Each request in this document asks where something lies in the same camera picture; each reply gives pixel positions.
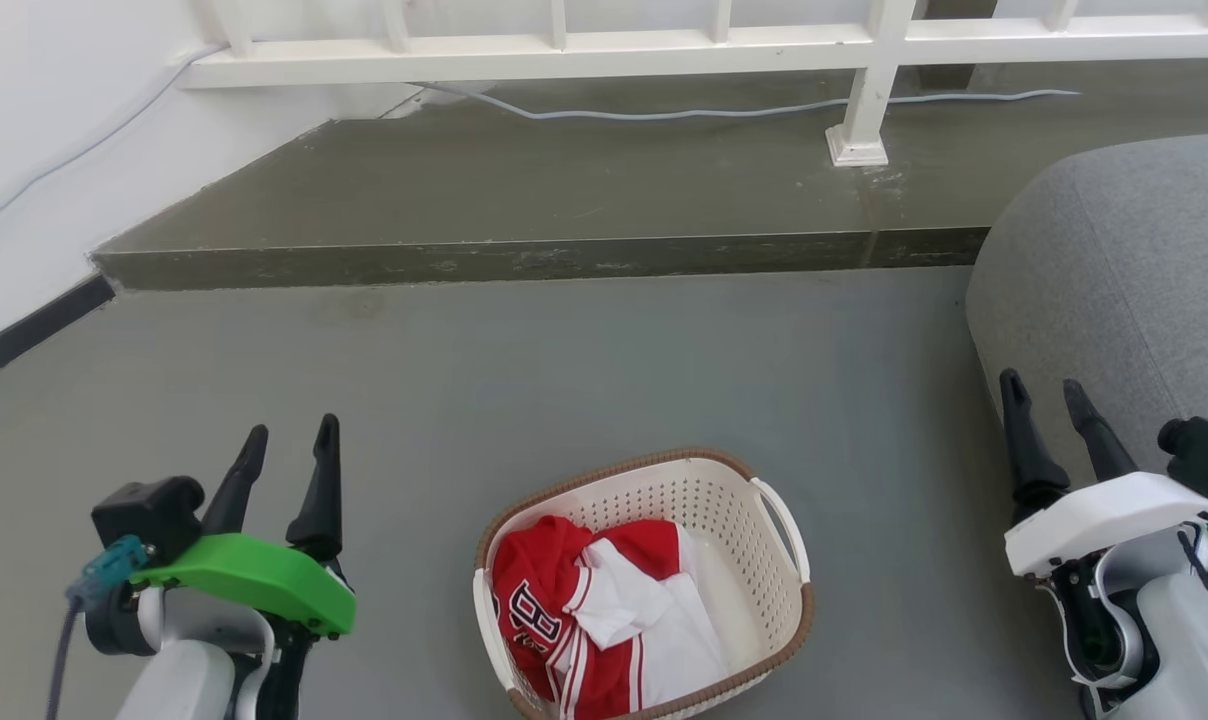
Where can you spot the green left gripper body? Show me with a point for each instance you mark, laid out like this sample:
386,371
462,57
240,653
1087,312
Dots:
254,582

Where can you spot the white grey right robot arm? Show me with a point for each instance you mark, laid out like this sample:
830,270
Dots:
1179,640

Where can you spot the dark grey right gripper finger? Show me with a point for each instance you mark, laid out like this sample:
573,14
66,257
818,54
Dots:
1026,450
1099,435

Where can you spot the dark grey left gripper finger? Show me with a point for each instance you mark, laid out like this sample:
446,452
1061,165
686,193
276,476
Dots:
236,490
318,505

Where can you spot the grey fabric sofa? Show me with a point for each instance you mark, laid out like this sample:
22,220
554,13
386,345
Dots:
1114,280

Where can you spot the red white baseball jersey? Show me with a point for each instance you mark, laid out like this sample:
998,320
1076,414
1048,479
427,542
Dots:
574,620

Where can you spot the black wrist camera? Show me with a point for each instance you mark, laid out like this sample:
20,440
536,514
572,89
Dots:
149,515
1204,455

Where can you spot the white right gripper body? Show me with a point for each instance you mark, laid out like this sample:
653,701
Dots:
1099,515

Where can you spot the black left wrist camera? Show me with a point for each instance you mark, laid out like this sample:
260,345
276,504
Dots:
149,515

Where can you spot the black baseboard strip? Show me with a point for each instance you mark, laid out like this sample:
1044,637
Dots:
34,330

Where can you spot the cream laundry basket brown rim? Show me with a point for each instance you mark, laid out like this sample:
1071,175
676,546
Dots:
734,520

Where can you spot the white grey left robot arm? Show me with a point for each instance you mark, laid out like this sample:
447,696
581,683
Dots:
189,670

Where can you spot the white railing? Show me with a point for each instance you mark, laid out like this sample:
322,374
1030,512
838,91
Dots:
664,45

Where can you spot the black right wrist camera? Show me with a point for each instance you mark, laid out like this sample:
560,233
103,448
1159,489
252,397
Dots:
1204,455

